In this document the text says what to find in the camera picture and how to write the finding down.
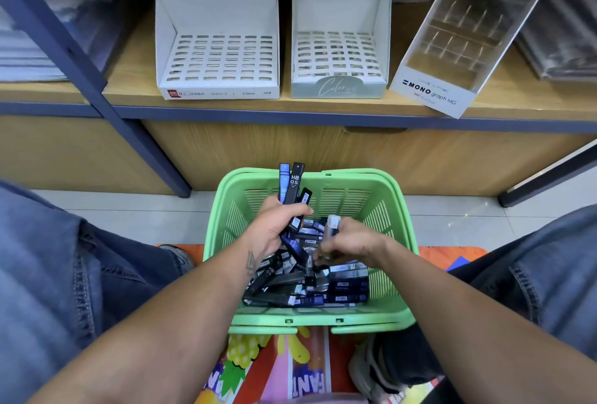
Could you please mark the person's left hand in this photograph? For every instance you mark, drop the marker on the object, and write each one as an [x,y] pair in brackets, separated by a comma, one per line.
[266,226]

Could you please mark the person's right hand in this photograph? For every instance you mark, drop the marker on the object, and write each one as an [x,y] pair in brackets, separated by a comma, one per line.
[354,242]

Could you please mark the green plastic basket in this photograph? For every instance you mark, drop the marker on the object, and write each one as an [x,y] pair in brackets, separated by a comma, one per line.
[373,198]

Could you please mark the pile of lead cases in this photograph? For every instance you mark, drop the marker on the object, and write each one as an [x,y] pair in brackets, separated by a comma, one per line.
[326,285]

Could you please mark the white display box red label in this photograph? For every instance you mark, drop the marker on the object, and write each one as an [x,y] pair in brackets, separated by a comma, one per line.
[219,16]

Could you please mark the clear plastic display box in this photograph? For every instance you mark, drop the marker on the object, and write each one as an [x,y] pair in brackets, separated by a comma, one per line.
[466,35]

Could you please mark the person's left forearm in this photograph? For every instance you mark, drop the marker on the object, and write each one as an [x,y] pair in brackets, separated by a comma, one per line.
[159,334]

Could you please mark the person's right forearm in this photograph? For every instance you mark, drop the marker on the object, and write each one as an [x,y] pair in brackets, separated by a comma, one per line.
[485,343]

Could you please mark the grey sneaker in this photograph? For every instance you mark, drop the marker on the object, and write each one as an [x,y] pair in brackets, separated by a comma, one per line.
[368,371]

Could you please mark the colourful printed mat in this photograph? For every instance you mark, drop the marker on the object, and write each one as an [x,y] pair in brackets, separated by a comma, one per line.
[298,362]

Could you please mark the stack of wrapped paper packs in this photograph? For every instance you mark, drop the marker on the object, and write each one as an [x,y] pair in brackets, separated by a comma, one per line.
[47,16]

